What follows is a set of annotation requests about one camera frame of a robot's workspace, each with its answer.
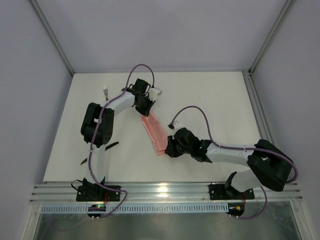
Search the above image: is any pink cloth napkin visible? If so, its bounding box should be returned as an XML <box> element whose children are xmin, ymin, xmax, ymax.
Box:
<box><xmin>140</xmin><ymin>111</ymin><xmax>168</xmax><ymax>156</ymax></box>

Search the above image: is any black handled knife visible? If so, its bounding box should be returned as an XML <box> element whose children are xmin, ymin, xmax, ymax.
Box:
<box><xmin>80</xmin><ymin>141</ymin><xmax>119</xmax><ymax>165</ymax></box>

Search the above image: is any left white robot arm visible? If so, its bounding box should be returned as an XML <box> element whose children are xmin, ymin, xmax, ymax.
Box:
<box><xmin>80</xmin><ymin>78</ymin><xmax>162</xmax><ymax>185</ymax></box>

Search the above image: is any right small controller board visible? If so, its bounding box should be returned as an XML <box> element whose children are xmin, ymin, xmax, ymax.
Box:
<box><xmin>226</xmin><ymin>202</ymin><xmax>245</xmax><ymax>219</ymax></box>

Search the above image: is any small controller board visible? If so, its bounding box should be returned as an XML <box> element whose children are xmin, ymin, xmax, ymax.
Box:
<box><xmin>226</xmin><ymin>202</ymin><xmax>245</xmax><ymax>219</ymax></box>
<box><xmin>87</xmin><ymin>204</ymin><xmax>106</xmax><ymax>220</ymax></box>

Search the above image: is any left small controller board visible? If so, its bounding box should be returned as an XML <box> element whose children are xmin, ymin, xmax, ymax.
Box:
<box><xmin>87</xmin><ymin>204</ymin><xmax>106</xmax><ymax>220</ymax></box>

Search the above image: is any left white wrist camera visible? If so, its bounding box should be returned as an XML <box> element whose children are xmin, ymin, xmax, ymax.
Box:
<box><xmin>148</xmin><ymin>87</ymin><xmax>162</xmax><ymax>102</ymax></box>

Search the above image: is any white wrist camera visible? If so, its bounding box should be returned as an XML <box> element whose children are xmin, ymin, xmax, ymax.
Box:
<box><xmin>168</xmin><ymin>120</ymin><xmax>184</xmax><ymax>131</ymax></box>
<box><xmin>148</xmin><ymin>87</ymin><xmax>162</xmax><ymax>102</ymax></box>

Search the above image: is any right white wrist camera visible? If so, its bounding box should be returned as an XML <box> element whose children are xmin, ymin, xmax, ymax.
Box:
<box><xmin>168</xmin><ymin>120</ymin><xmax>184</xmax><ymax>131</ymax></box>

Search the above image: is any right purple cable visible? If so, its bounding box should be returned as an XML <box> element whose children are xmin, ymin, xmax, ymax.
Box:
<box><xmin>168</xmin><ymin>105</ymin><xmax>299</xmax><ymax>221</ymax></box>

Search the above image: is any purple cable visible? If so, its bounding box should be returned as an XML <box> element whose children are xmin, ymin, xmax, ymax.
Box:
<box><xmin>87</xmin><ymin>64</ymin><xmax>157</xmax><ymax>219</ymax></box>
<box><xmin>168</xmin><ymin>105</ymin><xmax>299</xmax><ymax>221</ymax></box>

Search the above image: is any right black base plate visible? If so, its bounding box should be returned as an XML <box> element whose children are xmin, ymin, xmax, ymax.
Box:
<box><xmin>208</xmin><ymin>183</ymin><xmax>255</xmax><ymax>201</ymax></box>

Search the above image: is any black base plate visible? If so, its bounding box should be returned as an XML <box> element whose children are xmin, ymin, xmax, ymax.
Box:
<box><xmin>70</xmin><ymin>178</ymin><xmax>121</xmax><ymax>202</ymax></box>
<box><xmin>208</xmin><ymin>183</ymin><xmax>255</xmax><ymax>201</ymax></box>

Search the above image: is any slotted cable duct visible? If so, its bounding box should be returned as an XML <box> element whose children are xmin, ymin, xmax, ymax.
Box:
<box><xmin>40</xmin><ymin>202</ymin><xmax>228</xmax><ymax>214</ymax></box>

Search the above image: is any right side aluminium rail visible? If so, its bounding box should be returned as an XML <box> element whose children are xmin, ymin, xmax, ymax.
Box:
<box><xmin>241</xmin><ymin>70</ymin><xmax>287</xmax><ymax>181</ymax></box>

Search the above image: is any aluminium rail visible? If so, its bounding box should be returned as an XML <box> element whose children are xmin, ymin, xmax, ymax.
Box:
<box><xmin>241</xmin><ymin>70</ymin><xmax>287</xmax><ymax>181</ymax></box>
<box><xmin>29</xmin><ymin>181</ymin><xmax>303</xmax><ymax>204</ymax></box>

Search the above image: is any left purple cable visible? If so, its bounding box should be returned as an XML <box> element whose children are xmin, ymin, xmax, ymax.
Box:
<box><xmin>87</xmin><ymin>64</ymin><xmax>157</xmax><ymax>219</ymax></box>

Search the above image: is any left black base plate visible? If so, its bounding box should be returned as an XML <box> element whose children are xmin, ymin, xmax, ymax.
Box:
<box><xmin>70</xmin><ymin>178</ymin><xmax>121</xmax><ymax>202</ymax></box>

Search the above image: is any front aluminium rail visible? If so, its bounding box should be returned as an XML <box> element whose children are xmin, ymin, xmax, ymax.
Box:
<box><xmin>29</xmin><ymin>181</ymin><xmax>303</xmax><ymax>204</ymax></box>

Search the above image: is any left corner aluminium post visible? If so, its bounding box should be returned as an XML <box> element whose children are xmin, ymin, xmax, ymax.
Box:
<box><xmin>27</xmin><ymin>0</ymin><xmax>75</xmax><ymax>77</ymax></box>

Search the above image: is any corner aluminium post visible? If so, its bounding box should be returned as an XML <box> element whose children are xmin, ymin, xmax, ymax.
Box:
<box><xmin>27</xmin><ymin>0</ymin><xmax>75</xmax><ymax>77</ymax></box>
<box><xmin>249</xmin><ymin>0</ymin><xmax>297</xmax><ymax>76</ymax></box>

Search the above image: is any right corner aluminium post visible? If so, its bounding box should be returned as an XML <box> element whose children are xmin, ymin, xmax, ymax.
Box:
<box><xmin>249</xmin><ymin>0</ymin><xmax>297</xmax><ymax>76</ymax></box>

